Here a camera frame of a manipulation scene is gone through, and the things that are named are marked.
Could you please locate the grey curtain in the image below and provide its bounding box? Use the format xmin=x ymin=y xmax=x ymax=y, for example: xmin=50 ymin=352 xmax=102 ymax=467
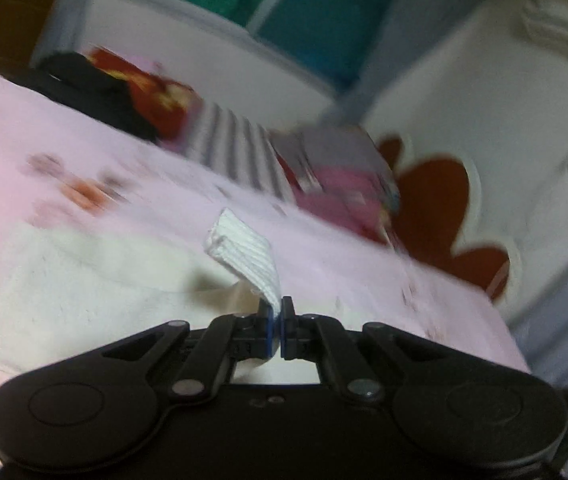
xmin=318 ymin=0 xmax=510 ymax=127
xmin=29 ymin=0 xmax=117 ymax=67

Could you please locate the window with white frame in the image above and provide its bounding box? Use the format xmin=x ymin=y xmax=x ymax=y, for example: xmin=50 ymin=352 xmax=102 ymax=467
xmin=133 ymin=0 xmax=401 ymax=92

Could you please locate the pink folded garment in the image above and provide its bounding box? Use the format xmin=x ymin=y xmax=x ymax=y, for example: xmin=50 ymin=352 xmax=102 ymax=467
xmin=295 ymin=166 xmax=401 ymax=247

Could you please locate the black cloth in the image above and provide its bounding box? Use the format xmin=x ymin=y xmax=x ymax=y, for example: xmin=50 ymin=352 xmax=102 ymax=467
xmin=6 ymin=51 xmax=161 ymax=144

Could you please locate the pink and grey clothes pile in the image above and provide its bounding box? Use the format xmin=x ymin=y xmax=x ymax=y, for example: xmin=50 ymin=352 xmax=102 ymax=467
xmin=269 ymin=126 xmax=395 ymax=197

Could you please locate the red patterned cloth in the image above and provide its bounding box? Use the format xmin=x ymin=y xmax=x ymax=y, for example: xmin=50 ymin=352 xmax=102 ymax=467
xmin=88 ymin=46 xmax=201 ymax=147

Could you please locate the white small garment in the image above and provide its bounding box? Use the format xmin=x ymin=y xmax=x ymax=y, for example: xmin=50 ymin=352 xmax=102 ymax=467
xmin=0 ymin=207 xmax=325 ymax=387

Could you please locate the white headboard with red flower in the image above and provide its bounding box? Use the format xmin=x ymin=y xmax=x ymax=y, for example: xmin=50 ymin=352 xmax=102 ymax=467
xmin=358 ymin=0 xmax=568 ymax=322

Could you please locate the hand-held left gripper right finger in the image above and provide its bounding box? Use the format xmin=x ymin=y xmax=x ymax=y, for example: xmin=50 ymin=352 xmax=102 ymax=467
xmin=280 ymin=297 xmax=460 ymax=407

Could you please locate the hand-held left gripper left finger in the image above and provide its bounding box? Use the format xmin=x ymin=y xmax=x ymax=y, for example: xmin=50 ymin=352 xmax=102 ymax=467
xmin=104 ymin=305 xmax=277 ymax=405

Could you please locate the pink floral bed sheet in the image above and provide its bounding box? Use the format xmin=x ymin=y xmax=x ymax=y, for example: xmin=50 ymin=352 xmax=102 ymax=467
xmin=0 ymin=55 xmax=535 ymax=480

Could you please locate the grey white striped cloth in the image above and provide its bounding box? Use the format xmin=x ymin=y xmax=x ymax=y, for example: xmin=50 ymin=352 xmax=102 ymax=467
xmin=183 ymin=100 xmax=295 ymax=202

